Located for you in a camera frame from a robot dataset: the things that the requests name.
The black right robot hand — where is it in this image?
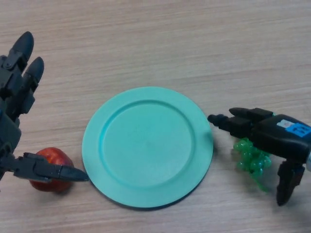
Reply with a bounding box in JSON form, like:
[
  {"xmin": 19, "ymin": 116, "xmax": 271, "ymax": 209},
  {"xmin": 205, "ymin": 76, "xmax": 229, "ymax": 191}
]
[{"xmin": 207, "ymin": 107, "xmax": 311, "ymax": 206}]

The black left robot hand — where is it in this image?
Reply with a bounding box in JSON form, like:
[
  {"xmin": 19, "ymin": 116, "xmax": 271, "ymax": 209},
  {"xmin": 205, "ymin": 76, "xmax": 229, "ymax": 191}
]
[{"xmin": 0, "ymin": 31, "xmax": 89, "ymax": 184}]

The green grape bunch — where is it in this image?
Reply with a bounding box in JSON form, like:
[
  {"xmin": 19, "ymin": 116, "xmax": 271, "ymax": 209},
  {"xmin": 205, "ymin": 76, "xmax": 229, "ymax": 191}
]
[{"xmin": 233, "ymin": 137, "xmax": 272, "ymax": 192}]

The red apple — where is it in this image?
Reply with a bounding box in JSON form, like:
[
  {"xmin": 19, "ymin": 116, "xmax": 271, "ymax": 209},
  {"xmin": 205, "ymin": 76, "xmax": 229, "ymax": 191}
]
[{"xmin": 29, "ymin": 147, "xmax": 74, "ymax": 193}]

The green round plate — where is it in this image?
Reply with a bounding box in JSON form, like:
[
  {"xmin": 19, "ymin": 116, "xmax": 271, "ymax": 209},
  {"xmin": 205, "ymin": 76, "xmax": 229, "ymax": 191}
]
[{"xmin": 82, "ymin": 86, "xmax": 214, "ymax": 211}]

